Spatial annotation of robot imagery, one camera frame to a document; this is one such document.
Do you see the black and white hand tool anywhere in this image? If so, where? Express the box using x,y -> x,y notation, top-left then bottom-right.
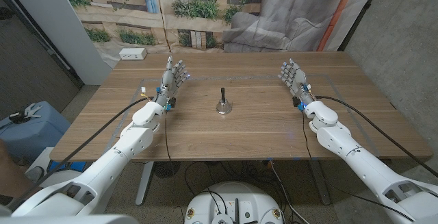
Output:
8,102 -> 44,124

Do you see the white robot torso rim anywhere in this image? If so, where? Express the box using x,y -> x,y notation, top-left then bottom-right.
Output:
0,214 -> 140,224

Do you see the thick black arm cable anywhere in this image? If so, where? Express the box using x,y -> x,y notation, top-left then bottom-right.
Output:
313,95 -> 438,178
6,96 -> 155,213

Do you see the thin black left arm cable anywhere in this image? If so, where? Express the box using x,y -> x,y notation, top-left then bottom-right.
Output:
164,109 -> 172,165

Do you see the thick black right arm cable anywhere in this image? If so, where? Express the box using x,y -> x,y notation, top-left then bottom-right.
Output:
313,95 -> 438,178

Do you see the grey sneaker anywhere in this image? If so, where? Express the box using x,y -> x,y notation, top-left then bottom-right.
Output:
25,166 -> 45,184

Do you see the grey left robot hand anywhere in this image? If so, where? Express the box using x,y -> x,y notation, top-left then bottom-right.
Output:
153,55 -> 191,112

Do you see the grey table leg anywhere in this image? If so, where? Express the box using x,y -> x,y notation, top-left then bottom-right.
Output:
309,158 -> 331,206

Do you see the white partition panel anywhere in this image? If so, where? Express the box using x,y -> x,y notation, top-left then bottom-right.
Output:
1,0 -> 113,86

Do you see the black round floor stand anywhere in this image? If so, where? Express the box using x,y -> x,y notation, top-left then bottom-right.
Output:
153,161 -> 181,179

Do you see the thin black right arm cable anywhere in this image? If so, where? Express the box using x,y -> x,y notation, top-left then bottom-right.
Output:
300,110 -> 417,223

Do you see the blue plastic container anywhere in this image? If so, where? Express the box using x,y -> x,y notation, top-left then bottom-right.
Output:
0,101 -> 72,165

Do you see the printed fabric backdrop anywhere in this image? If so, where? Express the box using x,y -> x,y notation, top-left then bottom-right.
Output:
56,0 -> 383,69

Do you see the white table leg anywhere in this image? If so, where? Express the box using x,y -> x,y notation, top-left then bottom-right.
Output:
135,161 -> 155,207

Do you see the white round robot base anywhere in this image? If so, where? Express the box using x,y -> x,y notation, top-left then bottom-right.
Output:
183,182 -> 285,224

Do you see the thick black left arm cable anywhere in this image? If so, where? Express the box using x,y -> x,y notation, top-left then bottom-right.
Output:
6,96 -> 155,213

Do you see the person forearm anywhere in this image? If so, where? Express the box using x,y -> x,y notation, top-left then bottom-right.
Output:
0,140 -> 34,199

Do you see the silver bell with black handle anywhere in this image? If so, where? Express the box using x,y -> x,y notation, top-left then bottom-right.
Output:
215,87 -> 233,115

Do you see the black backdrop pole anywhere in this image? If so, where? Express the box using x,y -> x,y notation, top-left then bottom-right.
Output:
337,0 -> 386,52

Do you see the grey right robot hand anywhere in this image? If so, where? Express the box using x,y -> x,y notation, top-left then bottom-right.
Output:
277,58 -> 316,108

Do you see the white power strip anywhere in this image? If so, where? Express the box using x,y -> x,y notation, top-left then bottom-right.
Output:
118,47 -> 148,61

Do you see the grey floor cable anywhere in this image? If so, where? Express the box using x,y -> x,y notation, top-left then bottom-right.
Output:
269,161 -> 311,224

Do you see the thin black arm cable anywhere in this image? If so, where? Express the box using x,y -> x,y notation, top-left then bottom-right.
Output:
164,109 -> 172,165
300,110 -> 417,223

